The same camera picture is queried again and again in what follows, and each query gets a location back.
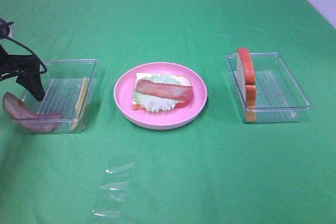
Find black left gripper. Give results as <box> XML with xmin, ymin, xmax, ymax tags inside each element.
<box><xmin>1</xmin><ymin>42</ymin><xmax>45</xmax><ymax>102</ymax></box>

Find bacon strip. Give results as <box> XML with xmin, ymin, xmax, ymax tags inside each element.
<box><xmin>135</xmin><ymin>79</ymin><xmax>193</xmax><ymax>101</ymax></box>
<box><xmin>2</xmin><ymin>92</ymin><xmax>62</xmax><ymax>132</ymax></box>

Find green lettuce leaf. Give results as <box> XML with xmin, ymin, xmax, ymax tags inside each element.
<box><xmin>132</xmin><ymin>72</ymin><xmax>191</xmax><ymax>112</ymax></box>

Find white bread slice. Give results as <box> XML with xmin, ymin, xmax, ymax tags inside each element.
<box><xmin>132</xmin><ymin>73</ymin><xmax>193</xmax><ymax>112</ymax></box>

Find clear left plastic container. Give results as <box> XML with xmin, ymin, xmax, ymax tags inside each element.
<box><xmin>12</xmin><ymin>59</ymin><xmax>98</xmax><ymax>134</ymax></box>

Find clear plastic container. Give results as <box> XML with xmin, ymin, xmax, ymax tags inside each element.
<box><xmin>226</xmin><ymin>52</ymin><xmax>311</xmax><ymax>123</ymax></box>
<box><xmin>12</xmin><ymin>59</ymin><xmax>98</xmax><ymax>134</ymax></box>

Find yellow cheese slice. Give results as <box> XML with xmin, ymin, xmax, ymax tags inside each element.
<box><xmin>70</xmin><ymin>77</ymin><xmax>88</xmax><ymax>131</ymax></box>

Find clear tape patch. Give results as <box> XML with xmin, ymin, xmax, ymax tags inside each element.
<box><xmin>90</xmin><ymin>153</ymin><xmax>135</xmax><ymax>223</ymax></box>

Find pink round plate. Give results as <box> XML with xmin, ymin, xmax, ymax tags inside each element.
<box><xmin>114</xmin><ymin>62</ymin><xmax>207</xmax><ymax>130</ymax></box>

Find green tablecloth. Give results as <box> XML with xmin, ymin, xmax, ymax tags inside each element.
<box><xmin>1</xmin><ymin>0</ymin><xmax>335</xmax><ymax>223</ymax></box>

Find upright bread slice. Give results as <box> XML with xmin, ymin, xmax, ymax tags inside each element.
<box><xmin>237</xmin><ymin>48</ymin><xmax>257</xmax><ymax>109</ymax></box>

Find clear right plastic container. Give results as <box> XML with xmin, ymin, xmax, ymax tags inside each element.
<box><xmin>226</xmin><ymin>52</ymin><xmax>311</xmax><ymax>123</ymax></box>

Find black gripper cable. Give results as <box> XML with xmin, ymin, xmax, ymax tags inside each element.
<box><xmin>0</xmin><ymin>18</ymin><xmax>48</xmax><ymax>78</ymax></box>

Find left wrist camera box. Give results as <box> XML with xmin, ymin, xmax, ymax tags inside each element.
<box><xmin>0</xmin><ymin>18</ymin><xmax>14</xmax><ymax>39</ymax></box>

